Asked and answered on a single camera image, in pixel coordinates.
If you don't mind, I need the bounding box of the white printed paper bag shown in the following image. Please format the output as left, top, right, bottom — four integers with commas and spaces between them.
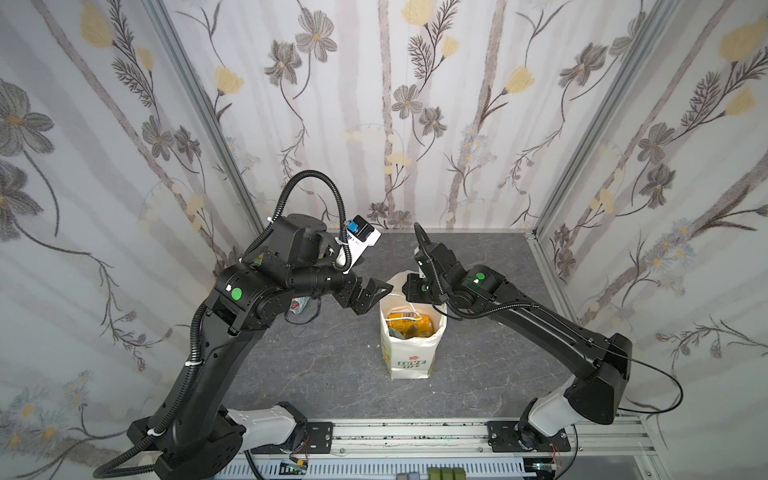
379, 271, 447, 380

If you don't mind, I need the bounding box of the orange pink snack packet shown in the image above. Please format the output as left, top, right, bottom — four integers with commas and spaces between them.
288, 296, 311, 315

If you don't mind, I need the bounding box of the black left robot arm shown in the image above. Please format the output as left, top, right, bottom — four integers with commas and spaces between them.
128, 214, 392, 479

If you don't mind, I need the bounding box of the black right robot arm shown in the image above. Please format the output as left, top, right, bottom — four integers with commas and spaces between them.
403, 243, 633, 443

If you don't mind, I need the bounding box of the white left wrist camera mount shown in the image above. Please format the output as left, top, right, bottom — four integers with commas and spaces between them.
336, 215, 381, 274

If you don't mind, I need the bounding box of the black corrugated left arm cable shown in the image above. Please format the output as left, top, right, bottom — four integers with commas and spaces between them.
239, 169, 354, 271

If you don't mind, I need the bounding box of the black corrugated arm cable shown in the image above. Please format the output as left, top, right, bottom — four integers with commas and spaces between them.
239, 169, 354, 271
412, 221, 541, 322

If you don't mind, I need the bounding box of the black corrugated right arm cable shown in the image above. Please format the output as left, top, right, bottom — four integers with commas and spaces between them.
412, 221, 541, 322

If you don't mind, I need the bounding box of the white cable duct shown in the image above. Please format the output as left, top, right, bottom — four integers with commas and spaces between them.
255, 457, 536, 479

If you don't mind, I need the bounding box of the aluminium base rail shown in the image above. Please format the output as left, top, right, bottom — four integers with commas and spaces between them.
274, 416, 657, 461

